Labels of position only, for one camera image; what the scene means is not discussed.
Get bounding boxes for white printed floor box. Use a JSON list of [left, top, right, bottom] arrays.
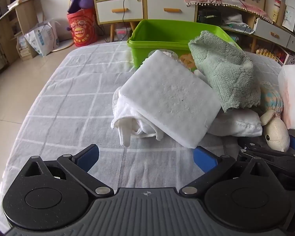
[[280, 49, 295, 66]]

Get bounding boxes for low wooden side cabinet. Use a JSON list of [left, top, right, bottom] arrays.
[[196, 2, 295, 57]]

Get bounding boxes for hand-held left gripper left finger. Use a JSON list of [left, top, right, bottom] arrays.
[[23, 144, 114, 198]]

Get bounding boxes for wooden bookshelf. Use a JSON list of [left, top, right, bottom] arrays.
[[0, 0, 44, 79]]

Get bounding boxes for red printed bucket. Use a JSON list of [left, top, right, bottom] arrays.
[[66, 8, 98, 47]]

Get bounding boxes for plush doll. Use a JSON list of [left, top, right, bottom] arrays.
[[259, 81, 291, 152]]

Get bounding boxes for white and red tall cup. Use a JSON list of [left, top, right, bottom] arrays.
[[272, 0, 284, 23]]

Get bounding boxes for white drawer with orange handle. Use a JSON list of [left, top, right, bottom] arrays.
[[96, 0, 144, 25], [147, 0, 196, 22]]

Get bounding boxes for green fluffy towel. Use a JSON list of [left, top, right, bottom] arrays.
[[188, 31, 261, 113]]

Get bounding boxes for black case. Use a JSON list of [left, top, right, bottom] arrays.
[[197, 7, 222, 26]]

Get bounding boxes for grey checked blanket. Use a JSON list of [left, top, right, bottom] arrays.
[[0, 41, 295, 229]]

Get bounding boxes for white towel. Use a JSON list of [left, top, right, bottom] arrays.
[[111, 86, 164, 148]]

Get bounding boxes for yellow egg trays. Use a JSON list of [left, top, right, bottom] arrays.
[[255, 48, 280, 61]]

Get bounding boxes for white folded cloth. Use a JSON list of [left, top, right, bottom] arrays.
[[206, 108, 263, 138]]

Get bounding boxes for white paper bag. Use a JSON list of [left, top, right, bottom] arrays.
[[24, 21, 60, 57]]

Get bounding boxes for green plastic bin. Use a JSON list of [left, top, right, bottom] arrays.
[[127, 20, 241, 73]]

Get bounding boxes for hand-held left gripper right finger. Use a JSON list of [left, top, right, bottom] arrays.
[[179, 145, 274, 195]]

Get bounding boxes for round white floor board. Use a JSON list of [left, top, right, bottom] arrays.
[[50, 39, 75, 53]]

